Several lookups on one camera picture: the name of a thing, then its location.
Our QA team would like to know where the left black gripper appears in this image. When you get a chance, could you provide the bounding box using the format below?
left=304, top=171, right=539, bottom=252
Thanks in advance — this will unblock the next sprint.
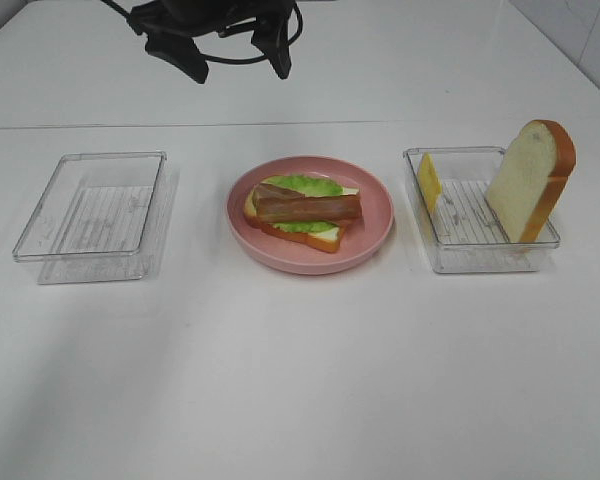
left=129, top=0, right=295, bottom=84

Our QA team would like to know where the left clear plastic tray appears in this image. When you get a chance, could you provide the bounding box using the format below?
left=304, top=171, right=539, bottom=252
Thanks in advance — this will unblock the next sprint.
left=12, top=151, right=177, bottom=285

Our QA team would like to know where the long bacon strip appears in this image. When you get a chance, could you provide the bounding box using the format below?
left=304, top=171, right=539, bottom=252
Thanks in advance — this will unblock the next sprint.
left=252, top=183, right=304, bottom=202

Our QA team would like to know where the right clear plastic tray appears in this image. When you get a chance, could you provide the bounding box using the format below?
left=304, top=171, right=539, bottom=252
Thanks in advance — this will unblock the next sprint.
left=403, top=146, right=560, bottom=274

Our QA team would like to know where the green lettuce leaf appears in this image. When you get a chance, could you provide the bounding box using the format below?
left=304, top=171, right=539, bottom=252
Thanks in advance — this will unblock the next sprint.
left=262, top=174, right=344, bottom=234

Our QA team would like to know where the yellow cheese slice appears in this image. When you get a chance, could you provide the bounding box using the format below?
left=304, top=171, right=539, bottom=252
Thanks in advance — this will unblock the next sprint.
left=417, top=152, right=442, bottom=215

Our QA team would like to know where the clear plastic tray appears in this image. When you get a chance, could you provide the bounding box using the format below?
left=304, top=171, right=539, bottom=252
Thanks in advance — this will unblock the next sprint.
left=12, top=151, right=177, bottom=285
left=403, top=146, right=560, bottom=274

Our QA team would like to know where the pink round plate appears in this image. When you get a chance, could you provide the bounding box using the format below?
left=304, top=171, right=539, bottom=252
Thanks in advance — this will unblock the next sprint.
left=226, top=156, right=394, bottom=275

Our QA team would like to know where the bread slice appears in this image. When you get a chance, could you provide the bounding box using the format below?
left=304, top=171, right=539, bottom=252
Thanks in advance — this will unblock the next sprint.
left=243, top=184, right=361, bottom=253
left=486, top=119, right=576, bottom=243

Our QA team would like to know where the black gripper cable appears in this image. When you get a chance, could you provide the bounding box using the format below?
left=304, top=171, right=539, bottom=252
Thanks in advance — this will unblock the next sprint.
left=99, top=0, right=305, bottom=65

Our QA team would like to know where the short bacon strip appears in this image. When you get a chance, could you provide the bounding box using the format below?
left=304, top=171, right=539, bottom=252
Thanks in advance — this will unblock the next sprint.
left=256, top=195, right=362, bottom=222

